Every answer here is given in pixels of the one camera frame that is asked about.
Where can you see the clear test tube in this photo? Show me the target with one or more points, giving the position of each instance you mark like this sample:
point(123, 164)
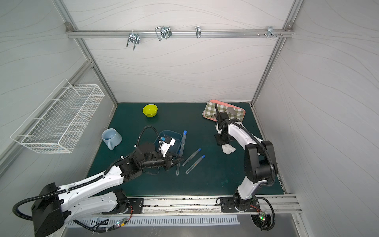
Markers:
point(181, 151)

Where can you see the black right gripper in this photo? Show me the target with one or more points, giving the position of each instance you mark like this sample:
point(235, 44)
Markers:
point(223, 139)

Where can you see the white wire basket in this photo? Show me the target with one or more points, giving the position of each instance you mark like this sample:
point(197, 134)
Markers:
point(58, 123)

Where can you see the green checkered cloth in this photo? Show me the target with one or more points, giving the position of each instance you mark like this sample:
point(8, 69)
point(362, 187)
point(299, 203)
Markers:
point(228, 114)

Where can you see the aluminium top rail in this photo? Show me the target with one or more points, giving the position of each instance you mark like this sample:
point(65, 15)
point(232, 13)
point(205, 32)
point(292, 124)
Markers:
point(176, 34)

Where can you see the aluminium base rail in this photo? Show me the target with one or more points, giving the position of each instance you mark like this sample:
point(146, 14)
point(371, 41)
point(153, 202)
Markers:
point(204, 205)

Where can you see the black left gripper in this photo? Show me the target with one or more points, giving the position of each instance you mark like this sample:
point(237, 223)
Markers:
point(169, 161)

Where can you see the small metal ring hook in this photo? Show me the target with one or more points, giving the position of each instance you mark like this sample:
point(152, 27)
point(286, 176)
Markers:
point(198, 32)

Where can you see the light blue ribbed mug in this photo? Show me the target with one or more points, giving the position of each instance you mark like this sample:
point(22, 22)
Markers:
point(111, 138)

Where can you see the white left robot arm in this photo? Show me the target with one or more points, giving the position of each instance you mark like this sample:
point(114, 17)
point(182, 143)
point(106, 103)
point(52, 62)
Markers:
point(56, 206)

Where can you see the black cooling fan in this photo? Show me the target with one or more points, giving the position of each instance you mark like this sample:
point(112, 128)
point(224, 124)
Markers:
point(263, 221)

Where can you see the metal bracket hook right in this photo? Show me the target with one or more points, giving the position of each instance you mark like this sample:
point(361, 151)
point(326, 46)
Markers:
point(270, 33)

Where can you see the spatula with wooden handle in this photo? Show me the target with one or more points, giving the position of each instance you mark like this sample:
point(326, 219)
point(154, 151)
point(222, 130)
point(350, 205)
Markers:
point(231, 111)

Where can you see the test tube with blue cap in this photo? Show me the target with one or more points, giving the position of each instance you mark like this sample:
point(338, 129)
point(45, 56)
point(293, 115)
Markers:
point(191, 157)

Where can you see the metal clamp hook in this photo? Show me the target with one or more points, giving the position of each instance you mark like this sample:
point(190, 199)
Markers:
point(163, 32)

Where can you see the yellow-green plastic bowl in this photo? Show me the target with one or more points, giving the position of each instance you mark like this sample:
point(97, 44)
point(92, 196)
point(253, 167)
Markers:
point(150, 110)

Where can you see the metal U-bolt hook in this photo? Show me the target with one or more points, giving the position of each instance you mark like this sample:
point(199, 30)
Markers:
point(133, 39)

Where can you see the white slotted cable duct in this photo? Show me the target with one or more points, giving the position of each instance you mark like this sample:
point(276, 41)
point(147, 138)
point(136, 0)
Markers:
point(154, 221)

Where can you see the pink tray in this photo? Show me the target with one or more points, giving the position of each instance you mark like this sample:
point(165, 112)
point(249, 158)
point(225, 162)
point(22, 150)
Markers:
point(241, 114)

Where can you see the blue translucent plastic container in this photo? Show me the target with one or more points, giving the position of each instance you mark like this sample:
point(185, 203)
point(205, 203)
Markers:
point(178, 139)

